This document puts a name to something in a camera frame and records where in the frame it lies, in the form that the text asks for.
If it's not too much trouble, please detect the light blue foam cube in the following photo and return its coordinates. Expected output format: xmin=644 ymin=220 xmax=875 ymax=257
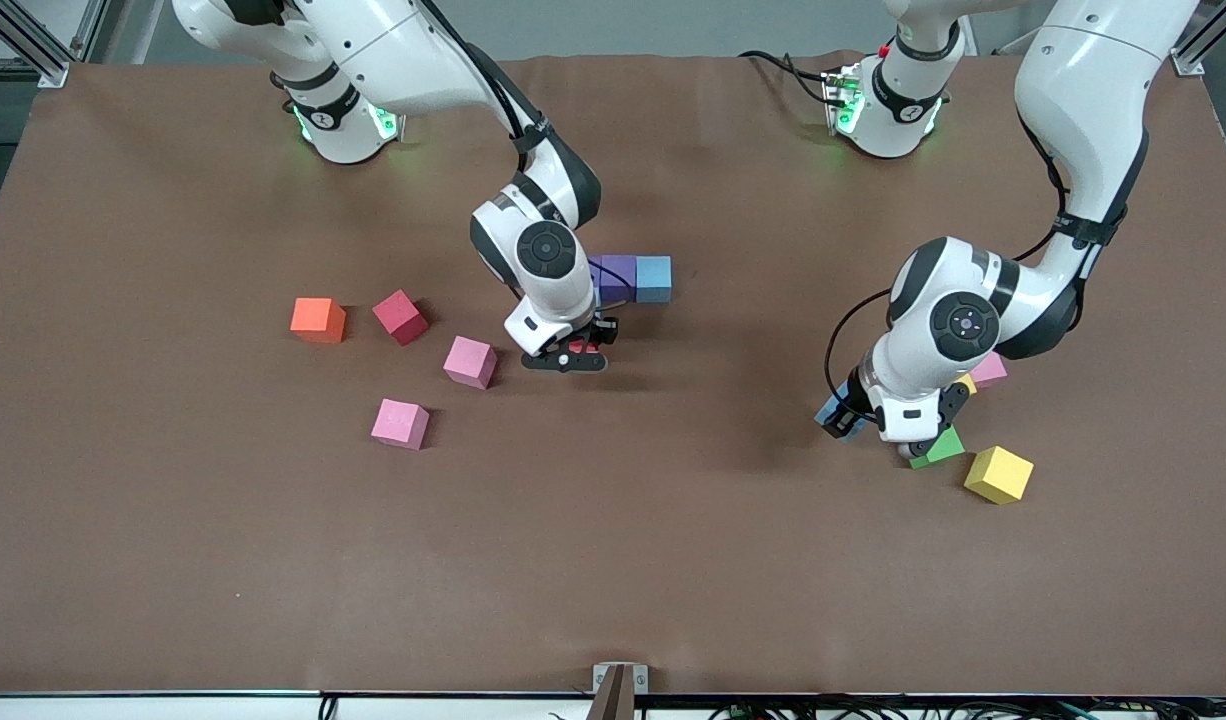
xmin=815 ymin=395 xmax=866 ymax=441
xmin=636 ymin=256 xmax=674 ymax=304

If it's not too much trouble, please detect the green foam cube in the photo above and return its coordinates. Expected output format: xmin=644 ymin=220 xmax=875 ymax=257
xmin=910 ymin=425 xmax=967 ymax=469

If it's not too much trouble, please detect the crimson foam cube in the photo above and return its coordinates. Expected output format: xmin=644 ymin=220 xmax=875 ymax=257
xmin=372 ymin=289 xmax=432 ymax=347

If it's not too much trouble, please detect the orange foam cube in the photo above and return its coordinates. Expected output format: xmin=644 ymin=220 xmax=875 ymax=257
xmin=290 ymin=297 xmax=349 ymax=346

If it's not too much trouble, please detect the brown table cover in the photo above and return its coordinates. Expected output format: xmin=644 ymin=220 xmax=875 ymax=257
xmin=0 ymin=52 xmax=1226 ymax=698

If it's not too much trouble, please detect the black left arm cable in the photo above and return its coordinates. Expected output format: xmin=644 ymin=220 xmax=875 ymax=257
xmin=824 ymin=110 xmax=1069 ymax=399

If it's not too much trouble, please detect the black base cable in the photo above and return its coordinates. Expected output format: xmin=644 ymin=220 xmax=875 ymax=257
xmin=738 ymin=48 xmax=836 ymax=109

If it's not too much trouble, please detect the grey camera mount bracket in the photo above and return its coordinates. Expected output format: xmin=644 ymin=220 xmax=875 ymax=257
xmin=588 ymin=662 xmax=650 ymax=720

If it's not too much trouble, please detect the aluminium frame profile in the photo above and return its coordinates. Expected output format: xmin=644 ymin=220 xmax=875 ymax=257
xmin=1171 ymin=0 xmax=1226 ymax=79
xmin=0 ymin=0 xmax=109 ymax=91

